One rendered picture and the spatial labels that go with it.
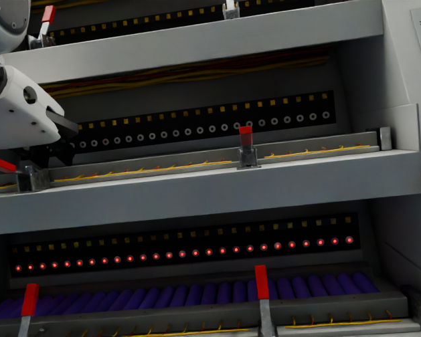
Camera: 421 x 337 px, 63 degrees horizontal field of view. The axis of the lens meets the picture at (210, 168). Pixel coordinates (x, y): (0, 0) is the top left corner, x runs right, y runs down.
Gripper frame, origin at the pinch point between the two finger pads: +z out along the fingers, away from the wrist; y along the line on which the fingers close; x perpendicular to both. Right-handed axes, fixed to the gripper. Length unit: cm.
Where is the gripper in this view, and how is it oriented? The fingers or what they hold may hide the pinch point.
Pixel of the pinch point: (51, 152)
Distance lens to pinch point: 54.7
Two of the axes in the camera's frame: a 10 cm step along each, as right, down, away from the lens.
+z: 1.4, 4.2, 9.0
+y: -9.9, 1.1, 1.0
